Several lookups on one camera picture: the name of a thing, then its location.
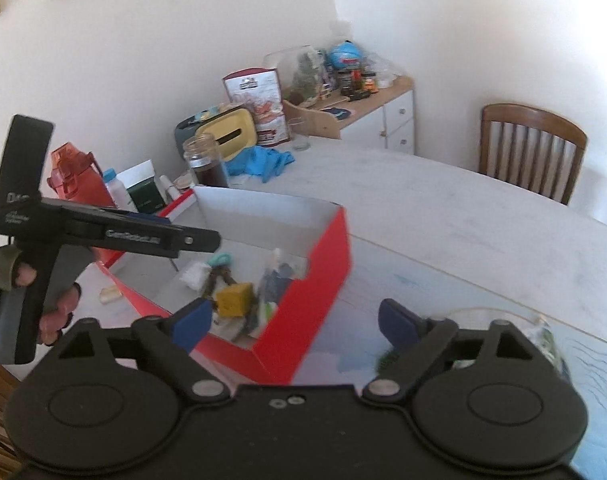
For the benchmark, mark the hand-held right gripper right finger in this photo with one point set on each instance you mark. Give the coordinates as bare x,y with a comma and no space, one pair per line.
398,322

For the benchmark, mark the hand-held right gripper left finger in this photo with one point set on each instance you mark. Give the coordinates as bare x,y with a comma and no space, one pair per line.
191,322

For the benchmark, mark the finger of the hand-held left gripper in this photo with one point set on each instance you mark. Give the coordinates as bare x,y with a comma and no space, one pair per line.
143,217
148,239

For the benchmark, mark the green tassel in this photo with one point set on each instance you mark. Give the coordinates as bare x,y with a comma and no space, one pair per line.
388,360

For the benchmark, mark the white lumpy ornament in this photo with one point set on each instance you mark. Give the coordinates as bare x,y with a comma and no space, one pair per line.
194,276

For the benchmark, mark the small yellow box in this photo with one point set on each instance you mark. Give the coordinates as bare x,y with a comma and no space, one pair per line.
236,300

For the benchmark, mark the red cardboard box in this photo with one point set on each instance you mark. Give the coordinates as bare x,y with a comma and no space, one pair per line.
313,320

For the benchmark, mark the clear plastic packet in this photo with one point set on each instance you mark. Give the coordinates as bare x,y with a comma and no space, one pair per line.
278,280

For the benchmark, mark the dark green white carton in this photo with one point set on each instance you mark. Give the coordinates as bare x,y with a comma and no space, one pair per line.
148,195

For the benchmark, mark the white bottle with blue cap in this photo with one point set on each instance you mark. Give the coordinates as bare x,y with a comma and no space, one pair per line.
117,192

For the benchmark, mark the small white tube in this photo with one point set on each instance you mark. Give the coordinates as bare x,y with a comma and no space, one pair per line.
169,190

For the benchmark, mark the red water bottle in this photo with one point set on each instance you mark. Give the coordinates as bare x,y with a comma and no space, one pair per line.
70,175

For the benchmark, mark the glass jar with dark liquid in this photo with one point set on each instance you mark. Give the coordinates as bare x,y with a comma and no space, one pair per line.
211,172

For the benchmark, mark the light blue packet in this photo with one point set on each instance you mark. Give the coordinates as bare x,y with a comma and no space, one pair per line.
213,112

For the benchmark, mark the blue cloth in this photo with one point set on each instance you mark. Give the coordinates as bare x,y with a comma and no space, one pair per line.
263,162

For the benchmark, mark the red printed snack bag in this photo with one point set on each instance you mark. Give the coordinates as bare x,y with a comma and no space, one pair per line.
256,95

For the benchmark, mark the clear drinking glass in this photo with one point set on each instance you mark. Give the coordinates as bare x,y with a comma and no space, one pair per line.
299,135

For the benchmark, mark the wooden desk organizer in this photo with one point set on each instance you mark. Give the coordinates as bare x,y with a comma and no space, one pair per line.
318,120

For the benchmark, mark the white cabinet with wooden top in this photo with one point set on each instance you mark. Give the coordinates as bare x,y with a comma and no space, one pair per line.
398,120

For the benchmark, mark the clear bag with plant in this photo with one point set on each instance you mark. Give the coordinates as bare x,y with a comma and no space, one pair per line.
303,80

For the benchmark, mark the black screwdriver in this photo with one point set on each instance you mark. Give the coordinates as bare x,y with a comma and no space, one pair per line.
357,96

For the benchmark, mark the orange label jar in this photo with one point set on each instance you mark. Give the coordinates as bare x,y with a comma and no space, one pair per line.
369,82

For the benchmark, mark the wooden chair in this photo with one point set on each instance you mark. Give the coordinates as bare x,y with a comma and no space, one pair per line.
533,120

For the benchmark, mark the clear plastic bag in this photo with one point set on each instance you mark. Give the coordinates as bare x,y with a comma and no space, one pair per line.
384,70

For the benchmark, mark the small blue globe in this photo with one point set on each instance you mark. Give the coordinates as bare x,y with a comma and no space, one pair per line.
347,55

